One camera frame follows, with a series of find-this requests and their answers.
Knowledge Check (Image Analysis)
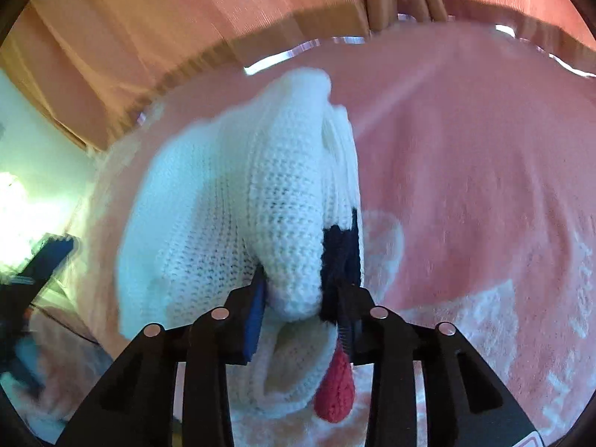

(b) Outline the white red black knit sweater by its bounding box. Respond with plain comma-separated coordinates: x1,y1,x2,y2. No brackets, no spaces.
115,69,361,423

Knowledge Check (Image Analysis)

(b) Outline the pink patterned bed sheet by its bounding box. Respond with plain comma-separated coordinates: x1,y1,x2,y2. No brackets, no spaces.
27,22,596,447

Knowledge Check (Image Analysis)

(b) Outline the pink curtain with tan hem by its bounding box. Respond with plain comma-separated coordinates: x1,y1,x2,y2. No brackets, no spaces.
1,0,595,150

